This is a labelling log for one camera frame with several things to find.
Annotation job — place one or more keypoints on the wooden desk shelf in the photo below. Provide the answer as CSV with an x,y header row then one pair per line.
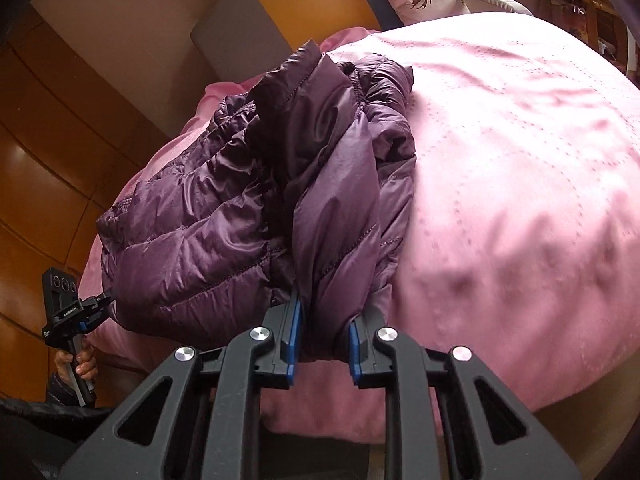
x,y
598,25

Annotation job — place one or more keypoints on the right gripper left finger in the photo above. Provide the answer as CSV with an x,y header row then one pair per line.
x,y
197,415

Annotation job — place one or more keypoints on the purple quilted down jacket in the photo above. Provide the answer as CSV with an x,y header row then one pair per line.
x,y
301,186

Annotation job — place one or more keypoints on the grey yellow blue headboard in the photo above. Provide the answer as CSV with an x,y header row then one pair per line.
x,y
241,39

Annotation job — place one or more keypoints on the person left hand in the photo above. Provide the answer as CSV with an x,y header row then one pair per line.
x,y
85,363

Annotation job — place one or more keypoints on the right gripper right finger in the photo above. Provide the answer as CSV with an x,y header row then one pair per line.
x,y
447,415

